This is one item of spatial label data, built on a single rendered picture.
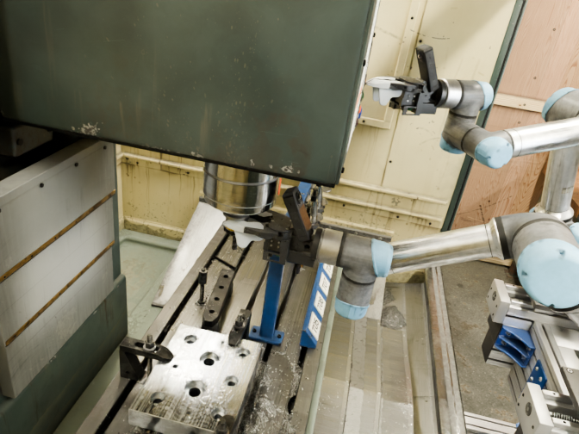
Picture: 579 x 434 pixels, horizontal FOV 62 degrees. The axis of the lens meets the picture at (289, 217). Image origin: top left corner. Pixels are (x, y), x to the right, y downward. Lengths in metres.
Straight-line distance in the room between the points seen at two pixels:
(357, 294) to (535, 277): 0.34
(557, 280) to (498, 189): 2.88
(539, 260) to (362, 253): 0.32
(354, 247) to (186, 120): 0.42
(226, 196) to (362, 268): 0.32
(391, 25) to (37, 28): 1.27
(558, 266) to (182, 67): 0.74
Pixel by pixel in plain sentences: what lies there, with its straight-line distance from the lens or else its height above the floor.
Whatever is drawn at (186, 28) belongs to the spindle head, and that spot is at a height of 1.77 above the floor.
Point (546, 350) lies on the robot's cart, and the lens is 1.71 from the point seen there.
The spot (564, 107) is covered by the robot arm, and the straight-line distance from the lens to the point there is 1.61.
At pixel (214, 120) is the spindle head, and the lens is 0.86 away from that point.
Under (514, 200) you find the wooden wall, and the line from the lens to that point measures 3.91.
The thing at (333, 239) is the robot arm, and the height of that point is 1.39.
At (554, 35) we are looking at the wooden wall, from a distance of 3.64.
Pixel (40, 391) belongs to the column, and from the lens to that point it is 1.49.
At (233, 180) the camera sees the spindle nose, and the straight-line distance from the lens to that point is 0.93.
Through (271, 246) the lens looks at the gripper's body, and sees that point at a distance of 1.04.
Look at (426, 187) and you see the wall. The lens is 2.07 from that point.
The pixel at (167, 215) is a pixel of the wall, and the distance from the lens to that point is 2.38.
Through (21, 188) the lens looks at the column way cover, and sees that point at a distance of 1.12.
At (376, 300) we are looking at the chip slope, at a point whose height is 0.73.
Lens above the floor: 1.89
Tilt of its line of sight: 28 degrees down
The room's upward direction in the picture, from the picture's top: 9 degrees clockwise
